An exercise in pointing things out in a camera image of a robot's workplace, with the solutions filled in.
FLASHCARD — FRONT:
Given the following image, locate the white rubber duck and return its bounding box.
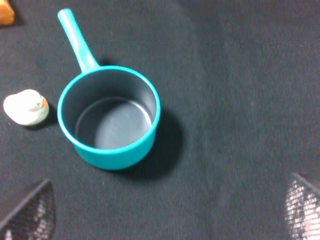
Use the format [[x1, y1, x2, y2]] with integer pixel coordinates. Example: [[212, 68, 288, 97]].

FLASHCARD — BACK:
[[3, 89, 50, 126]]

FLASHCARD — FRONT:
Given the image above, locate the orange toy piece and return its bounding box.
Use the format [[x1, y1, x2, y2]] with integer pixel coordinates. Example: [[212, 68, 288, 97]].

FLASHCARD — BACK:
[[0, 0, 15, 26]]

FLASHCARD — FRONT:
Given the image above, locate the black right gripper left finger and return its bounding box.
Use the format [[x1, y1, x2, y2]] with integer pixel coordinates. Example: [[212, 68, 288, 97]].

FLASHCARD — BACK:
[[0, 178, 56, 240]]

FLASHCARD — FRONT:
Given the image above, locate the black tablecloth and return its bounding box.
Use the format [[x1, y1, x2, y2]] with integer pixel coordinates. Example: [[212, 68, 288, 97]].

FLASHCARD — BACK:
[[0, 0, 320, 240]]

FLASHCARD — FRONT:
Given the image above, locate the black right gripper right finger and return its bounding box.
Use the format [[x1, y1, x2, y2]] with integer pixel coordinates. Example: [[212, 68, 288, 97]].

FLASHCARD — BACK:
[[284, 172, 320, 240]]

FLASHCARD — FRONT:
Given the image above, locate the teal saucepan with handle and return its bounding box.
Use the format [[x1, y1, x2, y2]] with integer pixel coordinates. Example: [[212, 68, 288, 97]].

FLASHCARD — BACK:
[[56, 8, 161, 170]]

